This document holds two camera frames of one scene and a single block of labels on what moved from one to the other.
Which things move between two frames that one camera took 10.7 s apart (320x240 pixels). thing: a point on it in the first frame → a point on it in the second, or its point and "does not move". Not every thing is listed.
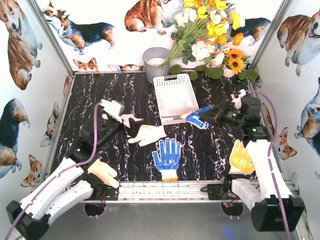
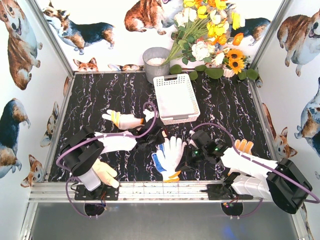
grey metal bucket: x=153 y=58 does not move
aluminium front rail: x=172 y=191 does not move
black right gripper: x=219 y=114 → x=191 y=155
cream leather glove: x=105 y=172 does not move
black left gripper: x=127 y=125 → x=155 y=132
